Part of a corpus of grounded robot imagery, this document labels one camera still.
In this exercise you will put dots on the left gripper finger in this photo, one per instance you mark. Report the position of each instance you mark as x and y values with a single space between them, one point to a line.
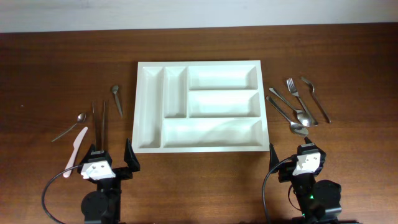
130 157
88 154

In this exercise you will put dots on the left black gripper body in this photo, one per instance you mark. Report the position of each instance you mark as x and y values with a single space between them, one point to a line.
121 173

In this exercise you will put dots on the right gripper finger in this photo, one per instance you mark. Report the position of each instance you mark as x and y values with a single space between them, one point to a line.
274 160
307 140

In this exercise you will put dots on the large steel spoon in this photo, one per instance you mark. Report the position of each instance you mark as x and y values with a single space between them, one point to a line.
301 115
296 128

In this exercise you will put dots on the steel fork with curved handle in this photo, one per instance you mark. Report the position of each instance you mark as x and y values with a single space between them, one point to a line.
312 90

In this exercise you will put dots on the steel fork with wide tines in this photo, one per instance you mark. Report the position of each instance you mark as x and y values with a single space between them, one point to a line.
294 91

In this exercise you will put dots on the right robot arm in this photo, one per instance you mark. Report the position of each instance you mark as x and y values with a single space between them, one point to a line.
318 201

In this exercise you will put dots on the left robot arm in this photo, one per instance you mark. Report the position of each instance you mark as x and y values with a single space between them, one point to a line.
104 204

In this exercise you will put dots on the pale pink plastic knife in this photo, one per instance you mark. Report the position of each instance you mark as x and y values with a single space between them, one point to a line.
76 146

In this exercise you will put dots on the small shiny steel teaspoon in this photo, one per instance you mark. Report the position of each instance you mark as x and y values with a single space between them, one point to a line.
80 119

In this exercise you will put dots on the small dark steel teaspoon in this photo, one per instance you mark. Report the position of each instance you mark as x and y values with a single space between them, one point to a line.
114 90

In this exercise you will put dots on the white plastic cutlery tray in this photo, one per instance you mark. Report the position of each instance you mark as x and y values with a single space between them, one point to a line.
208 106

